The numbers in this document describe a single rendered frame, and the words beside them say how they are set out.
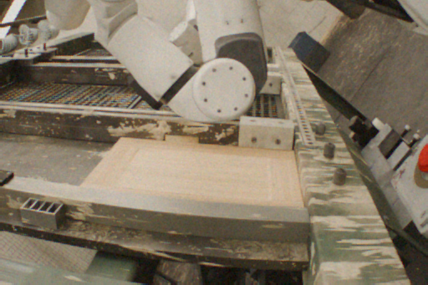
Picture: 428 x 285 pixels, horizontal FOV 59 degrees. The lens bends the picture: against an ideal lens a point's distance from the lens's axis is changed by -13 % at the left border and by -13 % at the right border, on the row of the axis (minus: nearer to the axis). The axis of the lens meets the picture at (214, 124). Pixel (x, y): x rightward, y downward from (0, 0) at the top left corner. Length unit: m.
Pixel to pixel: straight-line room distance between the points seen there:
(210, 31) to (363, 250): 0.36
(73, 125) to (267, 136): 0.47
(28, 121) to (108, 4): 0.64
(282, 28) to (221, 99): 5.71
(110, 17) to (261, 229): 0.38
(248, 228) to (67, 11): 0.42
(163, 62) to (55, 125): 0.59
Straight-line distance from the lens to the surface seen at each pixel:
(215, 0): 0.57
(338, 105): 2.64
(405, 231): 0.75
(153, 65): 0.55
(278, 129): 0.97
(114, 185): 0.79
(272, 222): 0.65
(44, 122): 1.11
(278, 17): 6.21
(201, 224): 0.66
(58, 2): 0.61
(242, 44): 0.55
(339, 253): 0.58
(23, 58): 1.78
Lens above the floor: 1.17
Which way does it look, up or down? 6 degrees down
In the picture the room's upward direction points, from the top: 54 degrees counter-clockwise
